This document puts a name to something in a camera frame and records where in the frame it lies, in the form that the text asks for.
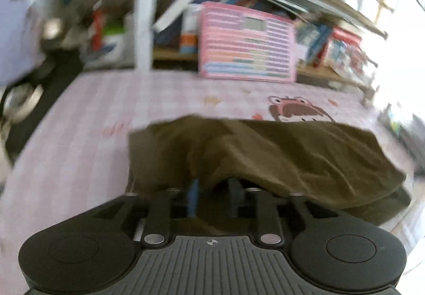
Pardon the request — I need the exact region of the red boxed book set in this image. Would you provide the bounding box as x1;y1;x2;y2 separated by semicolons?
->
320;27;367;77

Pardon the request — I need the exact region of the pink learning tablet toy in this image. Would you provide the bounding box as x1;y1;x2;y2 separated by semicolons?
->
198;2;297;83

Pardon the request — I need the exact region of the white shelf post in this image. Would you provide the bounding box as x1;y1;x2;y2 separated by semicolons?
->
133;0;157;74

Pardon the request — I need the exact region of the brown fabric garment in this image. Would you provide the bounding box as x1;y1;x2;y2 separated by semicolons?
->
128;115;411;225

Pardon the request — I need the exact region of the pink checkered table mat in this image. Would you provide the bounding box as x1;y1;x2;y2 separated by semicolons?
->
1;71;419;294

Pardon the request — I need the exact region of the white slanted book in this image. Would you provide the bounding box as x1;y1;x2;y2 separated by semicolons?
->
152;0;194;33

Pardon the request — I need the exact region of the brass bowl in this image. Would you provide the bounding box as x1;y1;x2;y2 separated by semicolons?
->
42;18;71;42

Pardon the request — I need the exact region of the purple folded cloth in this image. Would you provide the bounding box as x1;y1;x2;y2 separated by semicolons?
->
0;0;45;87

